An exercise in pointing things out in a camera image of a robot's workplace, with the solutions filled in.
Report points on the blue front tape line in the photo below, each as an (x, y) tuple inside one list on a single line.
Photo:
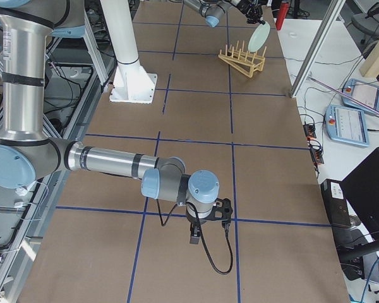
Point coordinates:
[(152, 184)]

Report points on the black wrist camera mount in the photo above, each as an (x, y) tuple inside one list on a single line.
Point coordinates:
[(221, 211)]

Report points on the light green ceramic plate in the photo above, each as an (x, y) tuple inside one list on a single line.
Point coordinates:
[(259, 37)]

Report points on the aluminium frame post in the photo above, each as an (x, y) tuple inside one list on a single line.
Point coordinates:
[(323, 30)]

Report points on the wooden dish rack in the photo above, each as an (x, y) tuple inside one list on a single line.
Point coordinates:
[(242, 60)]

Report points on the black power strip right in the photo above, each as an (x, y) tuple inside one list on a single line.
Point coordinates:
[(316, 153)]

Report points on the blue centre tape line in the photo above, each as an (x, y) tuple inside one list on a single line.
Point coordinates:
[(159, 139)]

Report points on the black monitor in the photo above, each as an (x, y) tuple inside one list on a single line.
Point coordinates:
[(361, 189)]

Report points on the blue teach pendant far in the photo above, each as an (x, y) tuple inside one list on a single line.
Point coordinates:
[(363, 92)]

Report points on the black power strip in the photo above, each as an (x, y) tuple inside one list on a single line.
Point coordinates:
[(309, 130), (316, 153)]

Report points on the blue teach pendant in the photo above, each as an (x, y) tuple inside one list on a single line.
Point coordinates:
[(347, 125), (363, 92)]

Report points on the blue teach pendant near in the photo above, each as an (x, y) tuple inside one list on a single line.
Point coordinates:
[(347, 125)]

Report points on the aluminium frame rail structure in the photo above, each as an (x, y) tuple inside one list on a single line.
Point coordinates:
[(98, 75)]

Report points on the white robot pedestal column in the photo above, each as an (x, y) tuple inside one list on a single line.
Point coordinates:
[(131, 84)]

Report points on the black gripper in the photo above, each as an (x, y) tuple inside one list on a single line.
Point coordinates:
[(252, 11), (194, 224)]

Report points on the blue tape line near rack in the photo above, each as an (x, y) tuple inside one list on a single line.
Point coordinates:
[(194, 53)]

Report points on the blue tape line crosswise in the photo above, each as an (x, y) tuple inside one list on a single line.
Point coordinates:
[(236, 230)]

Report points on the red cylinder bottle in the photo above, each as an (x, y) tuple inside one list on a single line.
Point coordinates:
[(283, 10)]

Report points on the black equipment box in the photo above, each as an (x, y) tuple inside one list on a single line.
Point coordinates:
[(336, 205)]

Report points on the black power strip left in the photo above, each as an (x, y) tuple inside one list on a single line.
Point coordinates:
[(309, 130)]

